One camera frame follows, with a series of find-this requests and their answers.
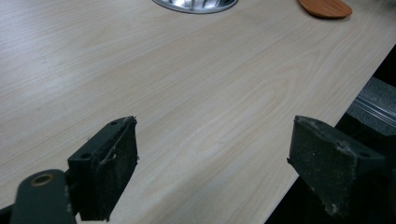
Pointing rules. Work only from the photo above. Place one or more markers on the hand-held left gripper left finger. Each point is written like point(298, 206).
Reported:
point(102, 174)

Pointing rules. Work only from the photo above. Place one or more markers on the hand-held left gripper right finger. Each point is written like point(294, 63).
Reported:
point(323, 168)

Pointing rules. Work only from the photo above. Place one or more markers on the brown wooden spatula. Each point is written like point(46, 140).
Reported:
point(326, 7)

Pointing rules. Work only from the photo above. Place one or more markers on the shiny steel bowl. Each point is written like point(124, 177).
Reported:
point(195, 5)

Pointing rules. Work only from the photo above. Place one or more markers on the grey metal rail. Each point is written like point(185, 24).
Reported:
point(373, 107)

